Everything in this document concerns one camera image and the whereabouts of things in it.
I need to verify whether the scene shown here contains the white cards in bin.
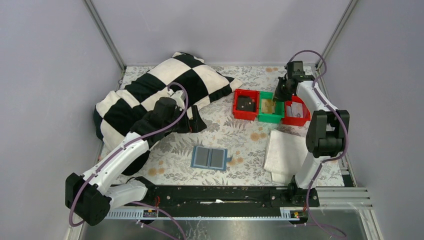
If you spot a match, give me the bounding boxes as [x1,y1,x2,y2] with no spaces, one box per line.
[286,101,304,118]

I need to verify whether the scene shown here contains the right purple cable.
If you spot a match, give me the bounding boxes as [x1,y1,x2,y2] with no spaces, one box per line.
[287,49,350,206]

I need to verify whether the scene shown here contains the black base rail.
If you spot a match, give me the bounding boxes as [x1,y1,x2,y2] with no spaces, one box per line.
[140,185,320,217]

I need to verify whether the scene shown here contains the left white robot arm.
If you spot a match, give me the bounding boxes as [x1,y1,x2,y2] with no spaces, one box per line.
[65,89,207,227]

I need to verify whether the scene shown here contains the grey slotted cable duct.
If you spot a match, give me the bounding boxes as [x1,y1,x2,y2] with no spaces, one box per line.
[105,207,308,222]

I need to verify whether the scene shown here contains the green plastic bin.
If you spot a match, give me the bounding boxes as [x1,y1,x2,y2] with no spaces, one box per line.
[257,91,285,124]

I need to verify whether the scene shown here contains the left red plastic bin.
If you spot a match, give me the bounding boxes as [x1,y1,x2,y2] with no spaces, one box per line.
[232,88,260,121]

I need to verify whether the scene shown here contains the right red plastic bin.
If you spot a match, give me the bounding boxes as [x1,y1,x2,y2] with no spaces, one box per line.
[282,95,311,127]

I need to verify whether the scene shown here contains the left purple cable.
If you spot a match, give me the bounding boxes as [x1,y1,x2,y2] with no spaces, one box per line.
[68,82,190,228]

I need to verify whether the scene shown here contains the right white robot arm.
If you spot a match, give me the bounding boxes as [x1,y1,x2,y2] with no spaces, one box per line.
[273,60,350,207]

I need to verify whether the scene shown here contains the white folded towel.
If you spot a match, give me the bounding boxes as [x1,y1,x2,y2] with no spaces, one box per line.
[263,130,317,189]

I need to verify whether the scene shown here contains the black cards in bin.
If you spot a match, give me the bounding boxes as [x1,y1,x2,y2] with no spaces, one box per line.
[235,95,256,112]

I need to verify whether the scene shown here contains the blue card holder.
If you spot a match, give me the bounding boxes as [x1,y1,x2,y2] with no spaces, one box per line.
[190,146,233,171]

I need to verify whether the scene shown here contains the floral table cloth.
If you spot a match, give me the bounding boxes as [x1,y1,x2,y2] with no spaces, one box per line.
[93,64,345,187]

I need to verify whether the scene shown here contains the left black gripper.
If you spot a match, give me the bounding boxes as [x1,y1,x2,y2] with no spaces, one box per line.
[163,104,207,133]

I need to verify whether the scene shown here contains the purple cable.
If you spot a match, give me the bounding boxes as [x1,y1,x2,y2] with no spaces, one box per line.
[68,82,190,228]
[287,49,350,206]

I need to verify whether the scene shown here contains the red plastic bin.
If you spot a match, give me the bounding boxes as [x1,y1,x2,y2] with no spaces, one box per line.
[232,88,260,121]
[282,95,311,127]

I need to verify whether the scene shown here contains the black white checkered pillow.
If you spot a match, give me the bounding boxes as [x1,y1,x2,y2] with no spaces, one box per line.
[93,51,244,176]

